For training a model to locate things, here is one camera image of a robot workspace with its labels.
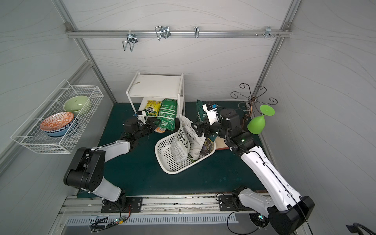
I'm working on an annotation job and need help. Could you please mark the white green fertilizer bag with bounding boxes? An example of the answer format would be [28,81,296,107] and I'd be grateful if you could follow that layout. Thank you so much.
[180,115,206,162]

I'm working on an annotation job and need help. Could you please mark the green white-striped fertilizer bag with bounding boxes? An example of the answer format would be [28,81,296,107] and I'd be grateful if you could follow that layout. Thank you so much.
[157,99,178,131]

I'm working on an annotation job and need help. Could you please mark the dark green fertilizer bag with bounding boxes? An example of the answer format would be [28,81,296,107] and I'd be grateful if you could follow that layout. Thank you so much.
[196,100,217,156]

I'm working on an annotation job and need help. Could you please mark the white perforated plastic basket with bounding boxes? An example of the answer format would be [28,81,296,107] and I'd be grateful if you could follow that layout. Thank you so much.
[155,132,216,175]

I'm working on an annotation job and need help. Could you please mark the orange white small bag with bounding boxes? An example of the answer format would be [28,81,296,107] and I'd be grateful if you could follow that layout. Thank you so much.
[154,127,166,133]

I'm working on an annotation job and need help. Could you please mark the black white soil bag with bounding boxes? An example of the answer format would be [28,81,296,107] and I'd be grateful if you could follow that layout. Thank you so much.
[170,125,191,166]

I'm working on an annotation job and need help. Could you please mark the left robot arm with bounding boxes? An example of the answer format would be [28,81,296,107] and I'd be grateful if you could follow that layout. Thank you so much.
[63,117,161,203]

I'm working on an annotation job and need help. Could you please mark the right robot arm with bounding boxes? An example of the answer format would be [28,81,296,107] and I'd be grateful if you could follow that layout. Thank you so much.
[191,103,315,235]

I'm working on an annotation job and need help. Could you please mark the yellow green seed bag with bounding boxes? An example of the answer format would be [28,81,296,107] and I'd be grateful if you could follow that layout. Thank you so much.
[143,100,162,117]

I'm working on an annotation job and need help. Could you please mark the white two-tier shelf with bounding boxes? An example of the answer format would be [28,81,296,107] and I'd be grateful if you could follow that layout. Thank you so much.
[126,72,186,118]

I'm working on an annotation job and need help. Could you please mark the beige work glove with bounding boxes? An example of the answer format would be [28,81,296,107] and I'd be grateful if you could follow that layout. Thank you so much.
[214,137,229,150]

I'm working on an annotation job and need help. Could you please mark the dark green table mat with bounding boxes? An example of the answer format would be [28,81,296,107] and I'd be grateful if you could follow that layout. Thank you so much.
[77,100,283,198]

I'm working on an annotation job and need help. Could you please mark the green plastic goblet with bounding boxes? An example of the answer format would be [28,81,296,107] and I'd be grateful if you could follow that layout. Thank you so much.
[247,105,275,135]

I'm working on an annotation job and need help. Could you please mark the light green bowl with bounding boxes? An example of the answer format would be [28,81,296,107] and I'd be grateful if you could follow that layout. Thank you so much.
[63,96,92,117]

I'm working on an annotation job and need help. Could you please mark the metal double hook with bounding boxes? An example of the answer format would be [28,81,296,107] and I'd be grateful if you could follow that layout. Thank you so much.
[122,31,138,52]

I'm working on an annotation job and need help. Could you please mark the blue bowl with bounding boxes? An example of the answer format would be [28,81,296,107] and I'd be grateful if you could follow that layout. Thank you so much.
[45,122,77,138]

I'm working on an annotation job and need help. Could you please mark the orange patterned bowl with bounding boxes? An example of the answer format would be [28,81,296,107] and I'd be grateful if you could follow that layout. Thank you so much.
[40,112,74,131]

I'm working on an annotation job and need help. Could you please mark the black object bottom right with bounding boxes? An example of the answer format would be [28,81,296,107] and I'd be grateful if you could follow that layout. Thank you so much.
[346,223,376,235]

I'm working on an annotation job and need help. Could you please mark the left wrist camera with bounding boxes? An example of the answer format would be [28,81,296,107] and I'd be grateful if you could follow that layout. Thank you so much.
[137,111,146,123]

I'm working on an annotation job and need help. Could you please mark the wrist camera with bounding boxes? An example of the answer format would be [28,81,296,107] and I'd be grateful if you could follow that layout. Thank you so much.
[203,103,218,125]
[137,111,146,123]

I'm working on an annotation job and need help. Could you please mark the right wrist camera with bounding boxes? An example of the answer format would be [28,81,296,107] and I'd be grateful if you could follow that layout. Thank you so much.
[203,103,218,125]

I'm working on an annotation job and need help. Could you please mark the bronze curly wire stand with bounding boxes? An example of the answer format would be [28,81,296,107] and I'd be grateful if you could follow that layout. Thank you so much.
[230,83,279,128]

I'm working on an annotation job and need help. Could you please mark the white wire wall basket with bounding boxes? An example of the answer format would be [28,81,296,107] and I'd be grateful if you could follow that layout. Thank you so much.
[11,80,104,154]

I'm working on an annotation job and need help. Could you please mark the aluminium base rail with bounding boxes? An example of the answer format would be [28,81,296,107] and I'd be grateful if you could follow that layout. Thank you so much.
[58,192,301,215]

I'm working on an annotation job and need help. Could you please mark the white slotted cable duct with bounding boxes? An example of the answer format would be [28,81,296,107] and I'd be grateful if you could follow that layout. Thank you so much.
[65,213,239,226]

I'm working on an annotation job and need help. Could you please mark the aluminium top rail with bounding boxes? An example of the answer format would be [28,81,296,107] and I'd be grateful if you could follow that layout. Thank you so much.
[66,28,292,39]

